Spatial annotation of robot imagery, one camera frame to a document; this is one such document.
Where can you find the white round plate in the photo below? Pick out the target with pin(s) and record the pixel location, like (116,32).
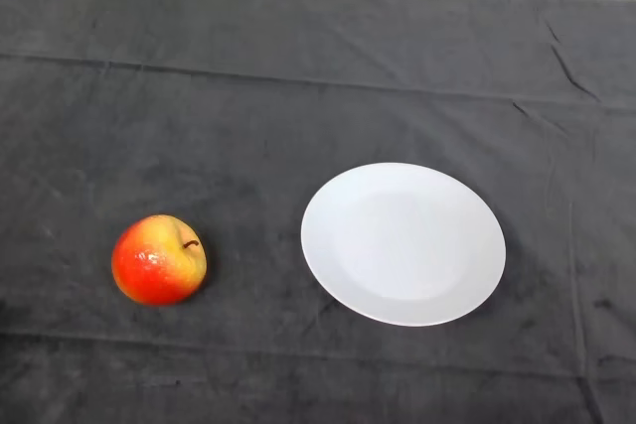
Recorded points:
(402,245)

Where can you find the black cloth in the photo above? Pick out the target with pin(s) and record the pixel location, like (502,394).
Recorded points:
(248,121)

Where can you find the red yellow apple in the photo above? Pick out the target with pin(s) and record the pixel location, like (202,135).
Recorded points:
(154,270)

